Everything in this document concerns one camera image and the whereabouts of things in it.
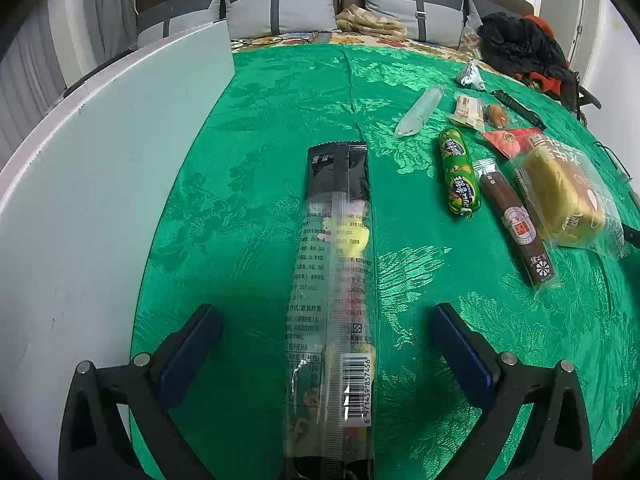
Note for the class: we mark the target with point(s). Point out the grey curtain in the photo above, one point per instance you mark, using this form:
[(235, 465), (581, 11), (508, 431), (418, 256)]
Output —
[(59, 43)]

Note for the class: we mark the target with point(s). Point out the grey cushion middle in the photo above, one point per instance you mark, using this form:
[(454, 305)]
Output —
[(249, 19)]

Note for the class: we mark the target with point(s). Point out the clear long snack packet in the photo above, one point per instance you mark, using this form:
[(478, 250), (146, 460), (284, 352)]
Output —
[(415, 119)]

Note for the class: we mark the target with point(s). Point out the white cardboard box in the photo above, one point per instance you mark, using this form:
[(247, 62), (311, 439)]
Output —
[(80, 202)]

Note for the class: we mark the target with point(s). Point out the black chair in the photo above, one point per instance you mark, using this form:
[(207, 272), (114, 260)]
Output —
[(584, 98)]

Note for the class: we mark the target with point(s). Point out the grey cushion left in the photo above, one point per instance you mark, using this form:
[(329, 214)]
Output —
[(170, 17)]

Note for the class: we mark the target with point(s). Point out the brown sausage snack stick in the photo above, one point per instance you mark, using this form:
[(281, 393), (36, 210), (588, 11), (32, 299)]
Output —
[(517, 222)]

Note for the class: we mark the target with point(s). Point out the bread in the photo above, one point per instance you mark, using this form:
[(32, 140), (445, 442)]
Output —
[(571, 203)]

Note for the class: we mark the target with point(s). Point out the grey cushion right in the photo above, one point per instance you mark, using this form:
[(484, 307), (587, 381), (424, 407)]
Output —
[(429, 21)]

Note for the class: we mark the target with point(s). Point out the small brown snack packet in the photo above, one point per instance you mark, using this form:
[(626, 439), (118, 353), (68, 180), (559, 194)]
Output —
[(496, 116)]

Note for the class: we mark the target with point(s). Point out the silver foil snack packet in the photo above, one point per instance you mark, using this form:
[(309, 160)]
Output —
[(469, 77)]

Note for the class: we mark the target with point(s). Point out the grey cushion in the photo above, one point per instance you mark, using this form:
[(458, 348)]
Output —
[(170, 17), (429, 21), (249, 19)]

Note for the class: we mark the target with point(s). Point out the red snack packet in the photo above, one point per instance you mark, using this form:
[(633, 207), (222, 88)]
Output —
[(514, 142)]

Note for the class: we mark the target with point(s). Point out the beige folded cloth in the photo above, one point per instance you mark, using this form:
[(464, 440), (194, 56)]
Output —
[(356, 19)]

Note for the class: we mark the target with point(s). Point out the dark chocolate bar wrapper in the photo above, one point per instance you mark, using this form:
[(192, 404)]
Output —
[(523, 111)]

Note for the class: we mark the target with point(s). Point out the small beige snack packet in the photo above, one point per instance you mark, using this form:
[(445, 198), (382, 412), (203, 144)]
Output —
[(468, 112)]

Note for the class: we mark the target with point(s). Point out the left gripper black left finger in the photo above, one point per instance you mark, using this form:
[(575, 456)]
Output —
[(94, 443)]

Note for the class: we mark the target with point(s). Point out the green sausage snack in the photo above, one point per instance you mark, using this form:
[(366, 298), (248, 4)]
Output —
[(463, 194)]

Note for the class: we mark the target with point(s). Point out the long black candy packet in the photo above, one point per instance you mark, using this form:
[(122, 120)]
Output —
[(329, 330)]

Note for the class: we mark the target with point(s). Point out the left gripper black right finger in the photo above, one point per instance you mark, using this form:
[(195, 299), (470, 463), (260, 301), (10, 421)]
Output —
[(555, 443)]

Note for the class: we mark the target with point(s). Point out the black and orange clothes pile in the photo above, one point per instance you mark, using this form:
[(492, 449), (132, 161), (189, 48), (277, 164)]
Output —
[(526, 50)]

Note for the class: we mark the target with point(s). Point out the green floral tablecloth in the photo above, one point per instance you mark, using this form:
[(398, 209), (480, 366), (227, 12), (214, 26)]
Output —
[(238, 233)]

